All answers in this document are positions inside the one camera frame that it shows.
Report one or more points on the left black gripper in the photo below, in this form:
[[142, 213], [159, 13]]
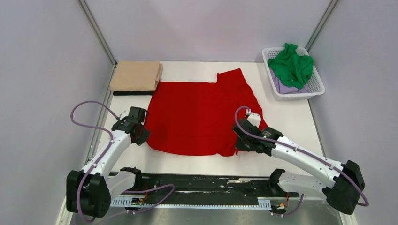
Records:
[[144, 138]]

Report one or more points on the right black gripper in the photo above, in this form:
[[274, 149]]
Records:
[[240, 146]]

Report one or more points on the red t shirt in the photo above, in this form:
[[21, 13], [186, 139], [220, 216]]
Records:
[[196, 119]]

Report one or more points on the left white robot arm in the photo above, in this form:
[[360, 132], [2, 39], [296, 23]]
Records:
[[90, 190]]

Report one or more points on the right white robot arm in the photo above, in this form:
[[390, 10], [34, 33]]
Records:
[[323, 169]]

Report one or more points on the folded beige t shirt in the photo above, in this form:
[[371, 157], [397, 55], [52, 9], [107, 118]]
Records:
[[136, 76]]

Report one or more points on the green t shirt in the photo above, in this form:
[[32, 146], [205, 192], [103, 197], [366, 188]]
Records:
[[291, 69]]

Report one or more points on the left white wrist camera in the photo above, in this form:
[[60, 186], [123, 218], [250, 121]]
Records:
[[123, 114]]

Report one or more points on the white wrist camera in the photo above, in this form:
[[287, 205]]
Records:
[[123, 114], [253, 118]]

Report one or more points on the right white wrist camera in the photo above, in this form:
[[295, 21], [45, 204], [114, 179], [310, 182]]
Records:
[[253, 118]]

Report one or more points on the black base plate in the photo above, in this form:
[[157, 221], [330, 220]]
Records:
[[165, 191]]

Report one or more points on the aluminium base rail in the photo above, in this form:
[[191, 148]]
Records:
[[279, 184]]

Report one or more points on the white slotted cable duct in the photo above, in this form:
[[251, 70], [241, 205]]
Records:
[[206, 201]]

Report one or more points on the left aluminium frame post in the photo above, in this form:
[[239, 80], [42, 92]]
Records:
[[97, 31]]

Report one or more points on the aluminium frame post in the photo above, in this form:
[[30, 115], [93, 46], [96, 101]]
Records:
[[322, 23], [97, 31]]

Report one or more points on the right aluminium frame post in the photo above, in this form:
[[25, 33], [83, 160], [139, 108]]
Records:
[[322, 23]]

